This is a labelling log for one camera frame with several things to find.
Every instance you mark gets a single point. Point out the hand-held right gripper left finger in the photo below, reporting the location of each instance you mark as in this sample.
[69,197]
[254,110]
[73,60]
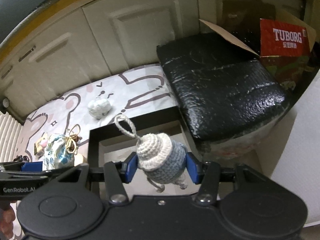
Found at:
[131,167]

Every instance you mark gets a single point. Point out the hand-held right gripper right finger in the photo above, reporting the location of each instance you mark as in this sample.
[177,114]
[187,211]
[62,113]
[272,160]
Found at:
[192,168]

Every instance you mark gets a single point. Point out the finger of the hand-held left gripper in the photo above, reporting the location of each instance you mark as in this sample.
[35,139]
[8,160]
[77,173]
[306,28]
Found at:
[32,166]

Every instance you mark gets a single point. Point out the small tan carton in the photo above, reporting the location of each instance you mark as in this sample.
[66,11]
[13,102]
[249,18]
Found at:
[39,148]

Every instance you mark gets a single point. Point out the grey white crochet doll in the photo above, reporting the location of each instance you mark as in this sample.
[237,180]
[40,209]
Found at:
[160,160]

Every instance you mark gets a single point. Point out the black storage box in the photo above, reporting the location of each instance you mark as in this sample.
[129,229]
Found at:
[95,155]

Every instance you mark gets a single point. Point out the person's left hand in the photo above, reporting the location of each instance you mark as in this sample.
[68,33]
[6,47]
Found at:
[6,216]

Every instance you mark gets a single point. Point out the white ribbed panel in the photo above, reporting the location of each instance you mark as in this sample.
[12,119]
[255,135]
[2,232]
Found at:
[10,137]

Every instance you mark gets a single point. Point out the white crumpled paper ball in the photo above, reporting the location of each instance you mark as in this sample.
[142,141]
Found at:
[99,108]

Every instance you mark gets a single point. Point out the black foam cushion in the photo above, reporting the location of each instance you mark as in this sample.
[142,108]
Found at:
[220,85]

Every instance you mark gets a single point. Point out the red printed cardboard carton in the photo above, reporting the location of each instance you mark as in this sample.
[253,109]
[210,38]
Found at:
[285,37]

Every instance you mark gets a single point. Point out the round grey wall fixture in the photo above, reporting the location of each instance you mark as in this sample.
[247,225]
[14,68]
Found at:
[5,103]

